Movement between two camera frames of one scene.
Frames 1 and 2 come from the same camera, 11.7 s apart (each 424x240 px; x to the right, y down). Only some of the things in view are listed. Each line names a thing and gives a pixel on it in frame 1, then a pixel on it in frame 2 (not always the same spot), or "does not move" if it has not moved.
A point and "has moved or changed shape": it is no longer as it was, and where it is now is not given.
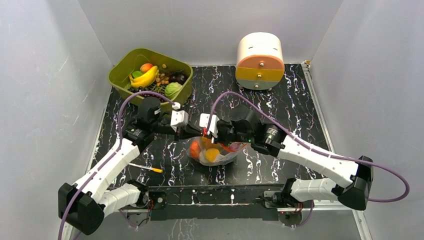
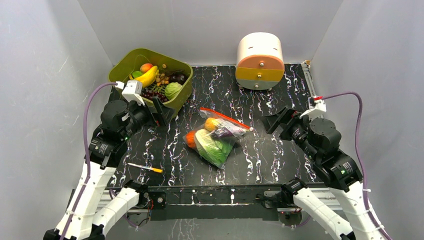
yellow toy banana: [145, 79] does not move
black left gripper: [189, 131] to [164, 113]
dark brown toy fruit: [178, 77] does not move
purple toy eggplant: [234, 145] has moved or changed shape
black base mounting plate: [213, 202] does not move
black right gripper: [218, 134] to [282, 123]
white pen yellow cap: [147, 167] does not move
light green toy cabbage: [171, 89] does not move
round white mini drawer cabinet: [260, 63] does not move
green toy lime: [136, 74] does not move
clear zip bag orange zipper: [203, 149] has moved or changed shape
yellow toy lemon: [211, 154] has moved or changed shape
